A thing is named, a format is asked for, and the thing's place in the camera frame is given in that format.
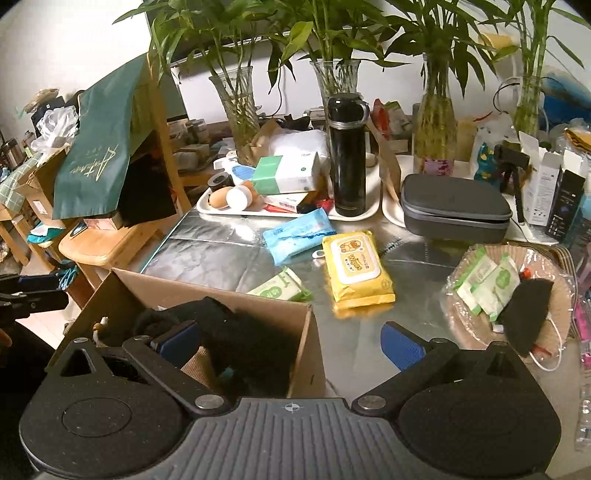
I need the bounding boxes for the blue wet wipes pack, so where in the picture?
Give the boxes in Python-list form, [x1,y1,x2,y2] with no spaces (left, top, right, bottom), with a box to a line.
[263,208,335,266]

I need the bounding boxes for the glass vase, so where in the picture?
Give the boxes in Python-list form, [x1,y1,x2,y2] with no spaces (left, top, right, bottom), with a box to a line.
[513,75,544,137]
[413,54,457,176]
[311,59,361,108]
[209,66,259,166]

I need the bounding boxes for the black thermos bottle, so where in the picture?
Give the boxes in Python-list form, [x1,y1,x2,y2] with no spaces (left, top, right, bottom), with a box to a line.
[327,93,370,217]

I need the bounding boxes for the cardboard box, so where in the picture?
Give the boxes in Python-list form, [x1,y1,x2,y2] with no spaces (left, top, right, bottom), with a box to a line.
[47,269,325,398]

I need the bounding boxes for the white tray right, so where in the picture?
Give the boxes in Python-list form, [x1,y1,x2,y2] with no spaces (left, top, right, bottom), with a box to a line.
[382,155,558,246]

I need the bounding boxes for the white cap jar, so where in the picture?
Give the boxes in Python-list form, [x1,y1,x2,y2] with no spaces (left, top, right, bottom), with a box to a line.
[225,185,253,211]

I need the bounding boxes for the green white wipe sachet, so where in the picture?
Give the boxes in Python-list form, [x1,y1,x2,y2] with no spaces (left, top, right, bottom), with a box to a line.
[248,267,308,301]

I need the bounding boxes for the yellow wet wipes pack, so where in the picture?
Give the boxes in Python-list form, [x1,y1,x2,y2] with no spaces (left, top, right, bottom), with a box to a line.
[322,230,396,310]

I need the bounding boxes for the glass vase left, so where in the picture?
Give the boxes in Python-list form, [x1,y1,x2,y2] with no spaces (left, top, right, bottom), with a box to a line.
[209,66,259,166]

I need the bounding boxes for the grey zip case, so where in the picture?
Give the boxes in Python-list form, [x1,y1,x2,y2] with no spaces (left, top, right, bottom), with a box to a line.
[400,174,512,243]

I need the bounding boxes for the wooden chair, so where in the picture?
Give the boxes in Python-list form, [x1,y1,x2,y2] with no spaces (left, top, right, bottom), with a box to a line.
[59,54,190,287]

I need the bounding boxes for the pink white flat box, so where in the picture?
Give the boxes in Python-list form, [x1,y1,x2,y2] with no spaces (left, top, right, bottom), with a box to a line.
[262,191,318,214]

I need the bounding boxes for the glass vase middle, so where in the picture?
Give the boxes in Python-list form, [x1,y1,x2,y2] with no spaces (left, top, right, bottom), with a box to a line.
[311,59,361,108]

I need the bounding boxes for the white tray left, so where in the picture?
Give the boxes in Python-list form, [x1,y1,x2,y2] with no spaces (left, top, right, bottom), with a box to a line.
[195,166,382,222]

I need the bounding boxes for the white carton box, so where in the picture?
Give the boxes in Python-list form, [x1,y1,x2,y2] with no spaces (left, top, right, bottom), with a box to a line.
[519,131,563,227]

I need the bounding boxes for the green white tissue box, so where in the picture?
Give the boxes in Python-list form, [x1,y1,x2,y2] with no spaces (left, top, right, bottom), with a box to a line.
[250,153,321,195]

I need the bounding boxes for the black mini tripod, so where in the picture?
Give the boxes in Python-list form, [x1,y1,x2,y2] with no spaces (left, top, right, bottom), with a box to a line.
[494,140,530,223]

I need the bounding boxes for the silver insulated mat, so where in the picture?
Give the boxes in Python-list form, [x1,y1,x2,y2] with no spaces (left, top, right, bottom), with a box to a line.
[140,211,485,401]

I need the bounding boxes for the glass vase far right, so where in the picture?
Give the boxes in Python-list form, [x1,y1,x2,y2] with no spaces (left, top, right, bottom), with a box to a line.
[513,75,544,137]

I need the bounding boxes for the black tape roll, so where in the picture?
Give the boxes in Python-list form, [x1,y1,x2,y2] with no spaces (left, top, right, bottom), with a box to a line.
[207,171,235,192]

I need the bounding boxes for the brown paper bag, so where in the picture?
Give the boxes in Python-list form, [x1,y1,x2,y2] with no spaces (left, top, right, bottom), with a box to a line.
[367,118,402,200]

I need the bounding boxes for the green paper bag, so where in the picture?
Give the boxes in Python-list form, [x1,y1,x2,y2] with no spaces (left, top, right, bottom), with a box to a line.
[52,55,153,220]

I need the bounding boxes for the white tray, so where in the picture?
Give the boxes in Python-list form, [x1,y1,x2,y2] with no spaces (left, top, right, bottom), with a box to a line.
[195,166,382,222]
[382,155,558,246]

